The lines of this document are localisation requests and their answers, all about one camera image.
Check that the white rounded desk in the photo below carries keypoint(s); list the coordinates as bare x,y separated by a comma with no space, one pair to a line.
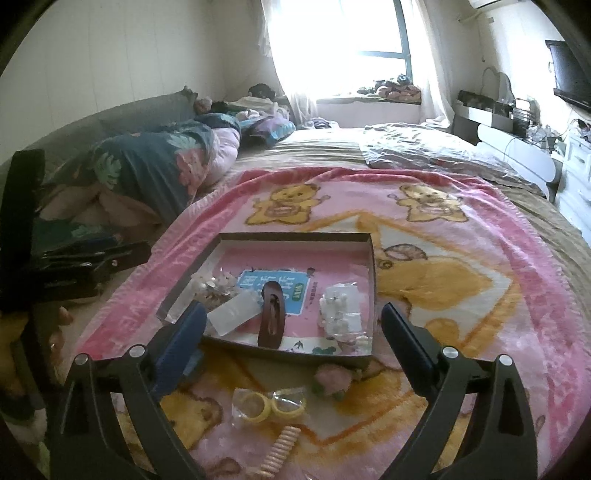
517,152

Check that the clear plastic packet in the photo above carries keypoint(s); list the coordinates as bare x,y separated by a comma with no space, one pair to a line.
233,316

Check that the white air conditioner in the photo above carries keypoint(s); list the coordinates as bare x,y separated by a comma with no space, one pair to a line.
485,3

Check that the person's left hand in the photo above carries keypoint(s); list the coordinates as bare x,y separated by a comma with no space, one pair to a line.
63,315

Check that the heap of clothes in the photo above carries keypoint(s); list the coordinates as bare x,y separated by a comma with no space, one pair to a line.
244,104

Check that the clear packet of white earrings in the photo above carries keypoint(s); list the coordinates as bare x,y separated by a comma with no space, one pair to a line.
341,300

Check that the white drawer dresser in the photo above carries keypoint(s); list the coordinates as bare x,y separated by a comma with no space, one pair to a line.
575,180

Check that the black flat television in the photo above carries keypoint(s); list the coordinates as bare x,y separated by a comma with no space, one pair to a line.
570,74

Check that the purple blue pillow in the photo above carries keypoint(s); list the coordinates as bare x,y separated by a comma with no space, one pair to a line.
268,129

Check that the bed with beige sheet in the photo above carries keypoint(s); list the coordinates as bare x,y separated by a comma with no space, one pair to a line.
323,147

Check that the brown hair clip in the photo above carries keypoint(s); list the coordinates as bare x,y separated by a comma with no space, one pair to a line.
272,318

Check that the grey padded headboard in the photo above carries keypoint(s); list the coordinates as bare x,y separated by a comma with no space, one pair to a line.
92,120

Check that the black desk shelf with clutter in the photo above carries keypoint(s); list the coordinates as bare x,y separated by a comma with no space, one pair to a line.
489,108

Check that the dark floral quilt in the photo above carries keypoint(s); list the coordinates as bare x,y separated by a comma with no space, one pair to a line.
152,161

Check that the pink bear printed blanket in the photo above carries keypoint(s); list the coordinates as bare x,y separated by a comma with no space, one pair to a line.
461,286

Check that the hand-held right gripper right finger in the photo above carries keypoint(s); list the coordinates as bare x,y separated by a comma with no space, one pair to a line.
415,350

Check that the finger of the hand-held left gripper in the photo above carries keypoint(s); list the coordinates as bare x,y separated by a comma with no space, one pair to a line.
131,254

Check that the lace flower hair bow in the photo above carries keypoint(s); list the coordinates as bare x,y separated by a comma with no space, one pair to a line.
214,288

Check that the light grey duvet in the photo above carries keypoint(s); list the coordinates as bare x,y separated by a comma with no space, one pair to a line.
438,152

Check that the white sheer curtain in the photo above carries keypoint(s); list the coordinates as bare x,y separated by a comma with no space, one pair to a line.
429,69
291,83

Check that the window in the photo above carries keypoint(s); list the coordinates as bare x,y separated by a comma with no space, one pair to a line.
341,46

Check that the packet of yellow rings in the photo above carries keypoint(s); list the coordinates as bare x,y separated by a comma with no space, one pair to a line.
270,406

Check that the dark cardboard box tray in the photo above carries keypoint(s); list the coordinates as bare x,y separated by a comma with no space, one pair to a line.
295,258

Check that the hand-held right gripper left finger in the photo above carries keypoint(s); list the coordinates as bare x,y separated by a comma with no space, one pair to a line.
182,339

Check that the pile of clothes on sill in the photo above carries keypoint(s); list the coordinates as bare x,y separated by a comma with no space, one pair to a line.
392,90

